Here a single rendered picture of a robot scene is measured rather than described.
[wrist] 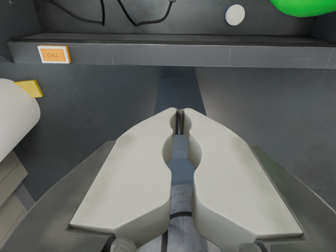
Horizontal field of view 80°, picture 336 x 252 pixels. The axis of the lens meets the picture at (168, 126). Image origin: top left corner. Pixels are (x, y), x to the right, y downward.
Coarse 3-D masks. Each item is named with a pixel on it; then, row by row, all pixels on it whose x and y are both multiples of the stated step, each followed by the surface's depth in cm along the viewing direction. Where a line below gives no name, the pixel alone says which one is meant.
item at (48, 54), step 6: (42, 48) 36; (48, 48) 36; (54, 48) 36; (66, 48) 37; (42, 54) 37; (48, 54) 37; (54, 54) 37; (60, 54) 37; (48, 60) 38; (54, 60) 38; (60, 60) 38
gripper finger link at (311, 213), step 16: (272, 160) 8; (272, 176) 7; (288, 176) 7; (288, 192) 6; (304, 192) 6; (288, 208) 6; (304, 208) 6; (320, 208) 6; (304, 224) 6; (320, 224) 6; (256, 240) 5; (272, 240) 5; (288, 240) 5; (304, 240) 5; (320, 240) 5
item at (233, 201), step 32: (192, 128) 10; (224, 128) 10; (192, 160) 10; (224, 160) 8; (256, 160) 8; (192, 192) 7; (224, 192) 6; (256, 192) 6; (224, 224) 6; (256, 224) 6; (288, 224) 6
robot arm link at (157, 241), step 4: (160, 236) 49; (152, 240) 48; (156, 240) 48; (160, 240) 48; (144, 244) 47; (148, 244) 47; (152, 244) 47; (156, 244) 47; (160, 244) 47; (140, 248) 46; (144, 248) 46; (148, 248) 47; (152, 248) 47; (156, 248) 47; (160, 248) 47
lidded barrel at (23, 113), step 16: (0, 80) 137; (0, 96) 125; (16, 96) 134; (0, 112) 119; (16, 112) 129; (32, 112) 144; (0, 128) 116; (16, 128) 128; (0, 144) 116; (0, 160) 122
